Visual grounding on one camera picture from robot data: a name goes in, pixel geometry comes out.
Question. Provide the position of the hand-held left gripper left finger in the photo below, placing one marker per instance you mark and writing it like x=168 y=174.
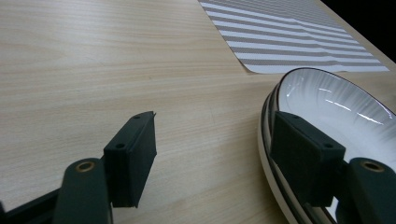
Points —
x=130 y=155

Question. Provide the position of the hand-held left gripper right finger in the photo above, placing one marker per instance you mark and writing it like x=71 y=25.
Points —
x=305 y=155

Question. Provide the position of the large white plate dark rim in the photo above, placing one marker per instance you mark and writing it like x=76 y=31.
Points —
x=264 y=137

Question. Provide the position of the small white plate dark rim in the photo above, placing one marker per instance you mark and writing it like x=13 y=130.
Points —
x=327 y=96

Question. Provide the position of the grey white striped placemat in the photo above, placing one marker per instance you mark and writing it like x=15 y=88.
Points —
x=289 y=43

